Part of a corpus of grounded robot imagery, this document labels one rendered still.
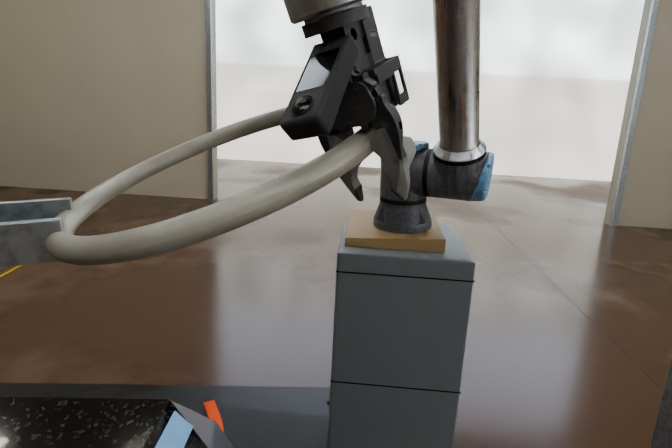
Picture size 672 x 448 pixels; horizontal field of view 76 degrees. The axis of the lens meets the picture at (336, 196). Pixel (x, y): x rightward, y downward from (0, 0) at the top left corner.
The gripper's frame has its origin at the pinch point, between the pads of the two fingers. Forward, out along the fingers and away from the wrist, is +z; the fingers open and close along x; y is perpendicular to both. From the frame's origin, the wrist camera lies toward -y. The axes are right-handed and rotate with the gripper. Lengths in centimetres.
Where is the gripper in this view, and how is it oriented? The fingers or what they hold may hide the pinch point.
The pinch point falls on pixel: (376, 193)
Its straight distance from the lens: 51.1
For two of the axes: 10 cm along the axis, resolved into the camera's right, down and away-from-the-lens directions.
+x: -8.0, 0.3, 6.0
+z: 3.1, 8.8, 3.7
